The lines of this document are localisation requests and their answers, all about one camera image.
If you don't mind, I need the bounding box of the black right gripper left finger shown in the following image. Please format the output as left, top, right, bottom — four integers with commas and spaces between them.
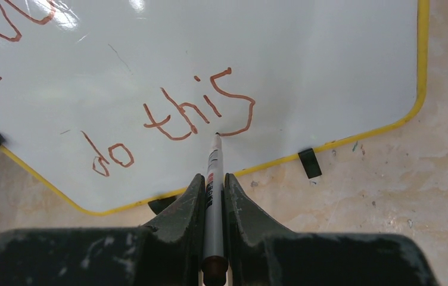
0, 174, 205, 285

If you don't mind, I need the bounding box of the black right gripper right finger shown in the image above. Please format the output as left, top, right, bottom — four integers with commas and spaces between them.
224, 174, 438, 285

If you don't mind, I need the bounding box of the white marker pen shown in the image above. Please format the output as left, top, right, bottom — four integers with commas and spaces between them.
201, 133, 228, 285

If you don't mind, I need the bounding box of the yellow framed whiteboard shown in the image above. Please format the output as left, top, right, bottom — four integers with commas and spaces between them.
0, 1, 429, 215

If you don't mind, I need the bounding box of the black whiteboard stand right foot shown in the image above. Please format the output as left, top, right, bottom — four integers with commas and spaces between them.
298, 148, 322, 179

